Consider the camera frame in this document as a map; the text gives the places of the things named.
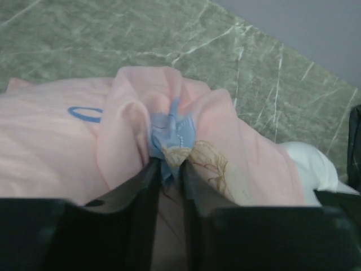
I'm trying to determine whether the grey checked pillow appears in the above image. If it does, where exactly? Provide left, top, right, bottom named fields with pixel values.
left=312, top=104, right=361, bottom=243

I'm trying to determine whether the white pillow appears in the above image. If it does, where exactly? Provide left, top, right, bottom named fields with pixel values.
left=280, top=142, right=359, bottom=202

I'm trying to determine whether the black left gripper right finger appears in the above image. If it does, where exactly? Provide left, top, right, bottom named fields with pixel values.
left=180, top=162, right=360, bottom=270

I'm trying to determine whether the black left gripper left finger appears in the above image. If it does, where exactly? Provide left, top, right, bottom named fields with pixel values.
left=1, top=159, right=161, bottom=270

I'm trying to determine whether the pink printed pillowcase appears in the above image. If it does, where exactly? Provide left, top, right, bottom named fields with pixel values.
left=1, top=67, right=305, bottom=270

